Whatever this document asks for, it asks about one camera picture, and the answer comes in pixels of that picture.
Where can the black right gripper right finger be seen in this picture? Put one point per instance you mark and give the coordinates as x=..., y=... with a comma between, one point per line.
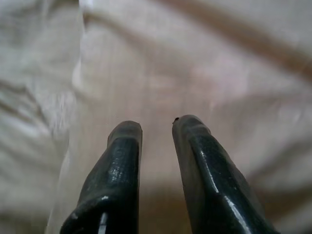
x=214, y=185

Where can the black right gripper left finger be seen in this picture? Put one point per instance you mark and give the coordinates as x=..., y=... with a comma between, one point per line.
x=117, y=175

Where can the bed with grey floral sheet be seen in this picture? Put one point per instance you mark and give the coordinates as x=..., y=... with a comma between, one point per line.
x=170, y=61

